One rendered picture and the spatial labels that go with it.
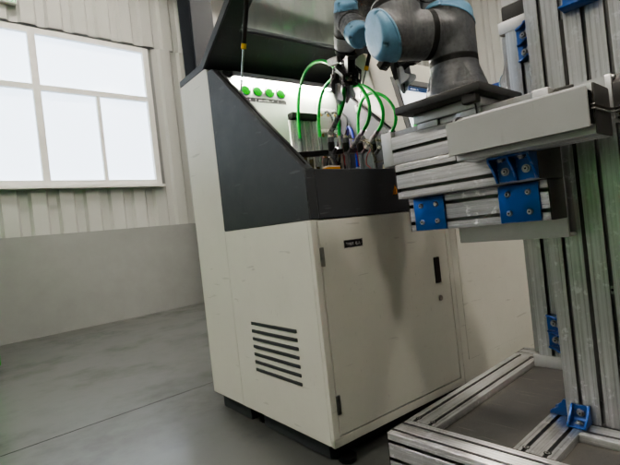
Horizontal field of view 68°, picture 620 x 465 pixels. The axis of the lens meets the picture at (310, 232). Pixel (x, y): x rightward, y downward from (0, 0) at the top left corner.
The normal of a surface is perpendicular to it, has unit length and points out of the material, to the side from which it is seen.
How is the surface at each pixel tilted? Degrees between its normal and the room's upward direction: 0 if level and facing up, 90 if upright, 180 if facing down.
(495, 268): 90
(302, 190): 90
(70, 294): 90
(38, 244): 90
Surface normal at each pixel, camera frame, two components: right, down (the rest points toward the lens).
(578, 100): -0.73, 0.08
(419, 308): 0.61, -0.06
